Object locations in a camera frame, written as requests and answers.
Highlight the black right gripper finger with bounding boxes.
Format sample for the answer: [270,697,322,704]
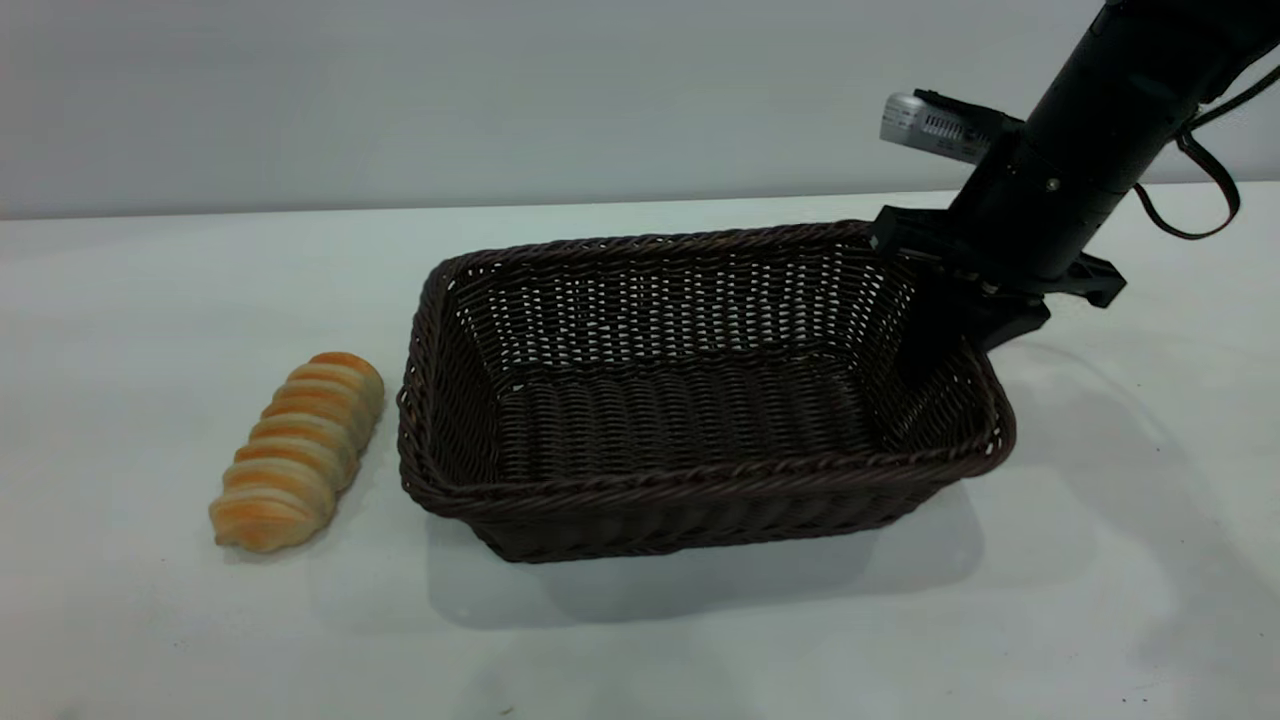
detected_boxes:
[975,292,1053,353]
[898,262,989,393]

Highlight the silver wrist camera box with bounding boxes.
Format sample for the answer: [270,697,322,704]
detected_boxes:
[879,90,1026,167]

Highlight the striped golden bread loaf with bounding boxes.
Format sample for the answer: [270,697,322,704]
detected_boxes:
[208,352,386,554]

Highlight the dark brown wicker basket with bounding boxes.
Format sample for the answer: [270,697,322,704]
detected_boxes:
[397,220,1018,564]

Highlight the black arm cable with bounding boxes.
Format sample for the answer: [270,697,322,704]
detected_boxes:
[1133,62,1280,242]

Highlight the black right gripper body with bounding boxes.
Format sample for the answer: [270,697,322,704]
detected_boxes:
[868,128,1127,311]

